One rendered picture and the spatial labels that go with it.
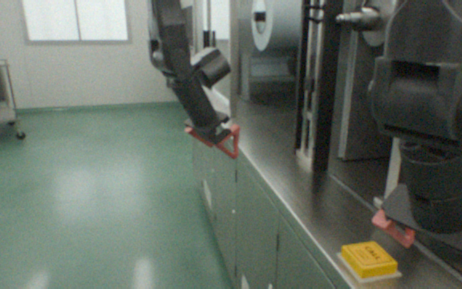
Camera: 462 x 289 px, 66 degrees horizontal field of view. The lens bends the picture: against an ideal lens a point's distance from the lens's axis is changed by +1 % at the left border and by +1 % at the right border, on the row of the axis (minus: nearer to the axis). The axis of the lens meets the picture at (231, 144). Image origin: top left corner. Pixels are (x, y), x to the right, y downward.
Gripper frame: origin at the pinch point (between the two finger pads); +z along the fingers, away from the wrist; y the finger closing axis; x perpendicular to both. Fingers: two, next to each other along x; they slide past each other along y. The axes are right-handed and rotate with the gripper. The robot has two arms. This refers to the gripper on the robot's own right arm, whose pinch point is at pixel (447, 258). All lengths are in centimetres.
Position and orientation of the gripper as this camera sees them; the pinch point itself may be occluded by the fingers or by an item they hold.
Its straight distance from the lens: 53.4
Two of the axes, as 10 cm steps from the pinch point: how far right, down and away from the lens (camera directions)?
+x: -7.1, 6.3, -3.2
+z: 4.0, 7.3, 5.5
